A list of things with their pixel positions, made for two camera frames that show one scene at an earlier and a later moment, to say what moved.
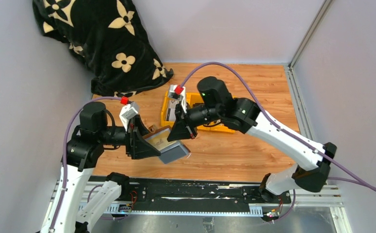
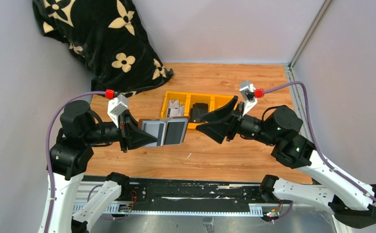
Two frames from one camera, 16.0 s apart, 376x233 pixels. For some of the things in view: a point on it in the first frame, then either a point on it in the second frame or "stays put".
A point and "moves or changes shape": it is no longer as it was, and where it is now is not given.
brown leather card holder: [170, 151] moves or changes shape
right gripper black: [182, 130] → [216, 129]
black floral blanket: [109, 36] stays put
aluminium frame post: [325, 5] stays put
